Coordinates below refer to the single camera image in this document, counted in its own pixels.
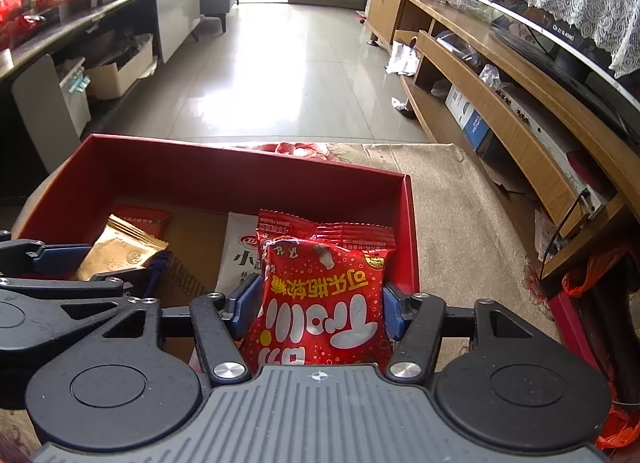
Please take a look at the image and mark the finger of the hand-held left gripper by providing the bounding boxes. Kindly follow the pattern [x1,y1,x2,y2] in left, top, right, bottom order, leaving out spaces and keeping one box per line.
[0,238,96,280]
[87,250,173,303]

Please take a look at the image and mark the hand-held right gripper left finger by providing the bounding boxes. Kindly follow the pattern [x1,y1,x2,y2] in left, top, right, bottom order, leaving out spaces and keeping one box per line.
[100,275,262,386]

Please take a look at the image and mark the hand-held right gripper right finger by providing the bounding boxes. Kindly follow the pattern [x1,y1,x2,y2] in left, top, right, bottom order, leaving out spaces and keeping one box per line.
[382,285,551,386]

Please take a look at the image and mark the gold snack packet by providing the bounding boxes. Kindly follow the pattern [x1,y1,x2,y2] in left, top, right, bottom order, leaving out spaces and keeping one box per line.
[75,214,168,283]

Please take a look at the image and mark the red snack packet white print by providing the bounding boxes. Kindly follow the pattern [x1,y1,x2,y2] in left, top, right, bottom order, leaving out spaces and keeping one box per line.
[240,225,397,379]

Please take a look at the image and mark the red cardboard box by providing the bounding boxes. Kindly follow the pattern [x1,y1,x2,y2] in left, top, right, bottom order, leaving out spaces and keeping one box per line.
[10,134,420,374]

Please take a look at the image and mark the orange-red snack packet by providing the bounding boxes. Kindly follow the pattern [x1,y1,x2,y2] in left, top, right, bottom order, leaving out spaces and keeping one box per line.
[114,205,172,244]

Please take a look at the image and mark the beige floral tablecloth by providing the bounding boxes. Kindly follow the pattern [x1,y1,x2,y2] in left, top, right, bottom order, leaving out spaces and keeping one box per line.
[0,142,571,463]

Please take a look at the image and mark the white cardboard box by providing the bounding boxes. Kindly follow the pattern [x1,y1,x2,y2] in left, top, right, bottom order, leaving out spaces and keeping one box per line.
[85,33,156,100]

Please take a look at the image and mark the orange plastic bag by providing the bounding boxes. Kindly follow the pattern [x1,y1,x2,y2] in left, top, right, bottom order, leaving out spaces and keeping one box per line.
[562,248,628,299]

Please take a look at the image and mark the blue and white box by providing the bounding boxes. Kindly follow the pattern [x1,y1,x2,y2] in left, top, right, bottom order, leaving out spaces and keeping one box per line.
[445,84,493,151]

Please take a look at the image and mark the dark side table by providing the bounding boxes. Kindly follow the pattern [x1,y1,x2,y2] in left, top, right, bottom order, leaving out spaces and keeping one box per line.
[0,0,201,204]

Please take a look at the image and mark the white electronic device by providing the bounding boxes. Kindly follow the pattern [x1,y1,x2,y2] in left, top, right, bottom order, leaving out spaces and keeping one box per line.
[492,85,608,221]

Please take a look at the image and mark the wooden TV stand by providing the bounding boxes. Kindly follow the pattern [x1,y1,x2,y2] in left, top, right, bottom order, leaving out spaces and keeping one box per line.
[365,0,626,279]

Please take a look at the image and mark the red plastic bags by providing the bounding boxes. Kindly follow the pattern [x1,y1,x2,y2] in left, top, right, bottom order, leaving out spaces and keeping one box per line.
[0,0,51,48]

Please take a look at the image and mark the white paper bag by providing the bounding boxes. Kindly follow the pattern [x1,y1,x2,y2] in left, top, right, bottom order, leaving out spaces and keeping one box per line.
[386,40,421,76]

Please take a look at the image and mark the white cabinet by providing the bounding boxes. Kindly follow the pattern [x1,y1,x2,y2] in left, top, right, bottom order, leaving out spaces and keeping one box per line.
[155,0,202,64]

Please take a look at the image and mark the black television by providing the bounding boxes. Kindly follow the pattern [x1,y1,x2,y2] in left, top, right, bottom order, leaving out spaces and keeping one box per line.
[490,0,640,144]

